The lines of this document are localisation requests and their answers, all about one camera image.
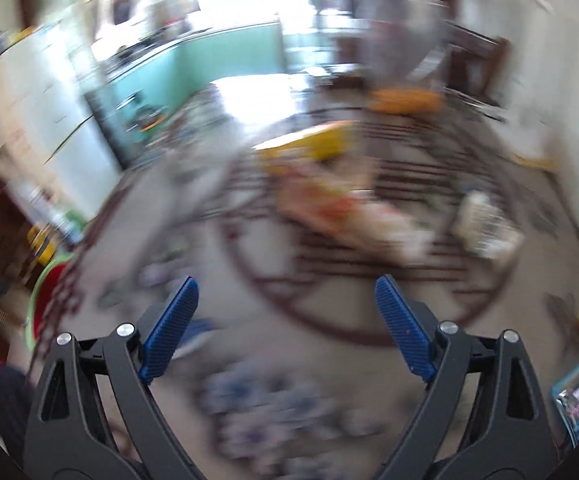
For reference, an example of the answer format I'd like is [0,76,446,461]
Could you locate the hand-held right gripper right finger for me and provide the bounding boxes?
[374,275,557,480]

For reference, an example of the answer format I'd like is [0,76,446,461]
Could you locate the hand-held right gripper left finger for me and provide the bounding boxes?
[22,276,205,480]

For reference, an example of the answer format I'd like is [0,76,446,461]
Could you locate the red bin with green rim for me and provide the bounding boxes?
[24,255,95,356]

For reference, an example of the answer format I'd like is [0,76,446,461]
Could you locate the crumpled green white carton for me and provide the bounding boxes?
[452,190,525,261]

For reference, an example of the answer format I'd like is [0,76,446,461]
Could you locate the pink strawberry snack box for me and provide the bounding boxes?
[274,160,420,256]

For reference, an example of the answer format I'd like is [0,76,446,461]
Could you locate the yellow carton box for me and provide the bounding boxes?
[257,122,357,162]

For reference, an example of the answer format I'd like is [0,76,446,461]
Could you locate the clear bag of orange snacks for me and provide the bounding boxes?
[364,25,445,116]

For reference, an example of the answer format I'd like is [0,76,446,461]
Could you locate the white refrigerator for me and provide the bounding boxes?
[0,25,120,221]

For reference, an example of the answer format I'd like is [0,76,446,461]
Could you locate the teal kitchen cabinets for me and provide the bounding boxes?
[90,20,283,161]

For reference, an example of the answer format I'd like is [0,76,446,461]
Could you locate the dark wooden chair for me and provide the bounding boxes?
[444,30,511,107]

